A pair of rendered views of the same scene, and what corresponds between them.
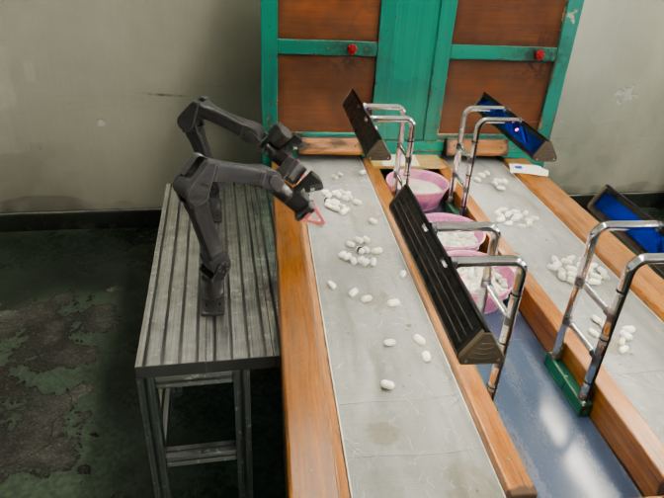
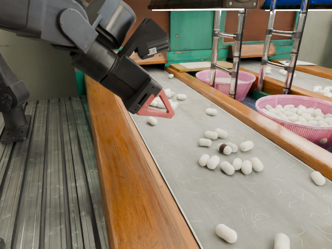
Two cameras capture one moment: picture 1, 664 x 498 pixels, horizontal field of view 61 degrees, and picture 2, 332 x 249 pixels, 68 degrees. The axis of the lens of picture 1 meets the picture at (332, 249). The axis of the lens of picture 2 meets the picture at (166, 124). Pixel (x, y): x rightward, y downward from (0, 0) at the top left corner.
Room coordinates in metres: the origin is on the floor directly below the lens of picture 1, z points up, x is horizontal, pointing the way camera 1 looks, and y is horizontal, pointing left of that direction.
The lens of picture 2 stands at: (1.20, 0.13, 1.04)
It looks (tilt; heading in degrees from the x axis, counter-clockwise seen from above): 25 degrees down; 349
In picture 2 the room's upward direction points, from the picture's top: straight up
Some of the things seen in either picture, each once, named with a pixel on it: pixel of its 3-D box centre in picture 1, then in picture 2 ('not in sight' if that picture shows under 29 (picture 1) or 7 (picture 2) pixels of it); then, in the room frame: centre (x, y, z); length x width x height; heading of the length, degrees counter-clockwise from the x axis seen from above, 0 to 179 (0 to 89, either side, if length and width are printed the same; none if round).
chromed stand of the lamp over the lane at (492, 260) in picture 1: (458, 322); not in sight; (1.07, -0.31, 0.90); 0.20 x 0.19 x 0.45; 8
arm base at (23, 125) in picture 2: (211, 203); (15, 118); (2.03, 0.48, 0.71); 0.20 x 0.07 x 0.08; 12
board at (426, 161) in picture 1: (406, 161); (203, 65); (2.45, -0.31, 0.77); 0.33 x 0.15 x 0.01; 98
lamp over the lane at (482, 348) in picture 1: (436, 256); not in sight; (1.07, -0.23, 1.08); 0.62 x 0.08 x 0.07; 8
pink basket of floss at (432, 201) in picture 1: (416, 191); (224, 85); (2.23, -0.34, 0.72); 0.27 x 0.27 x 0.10
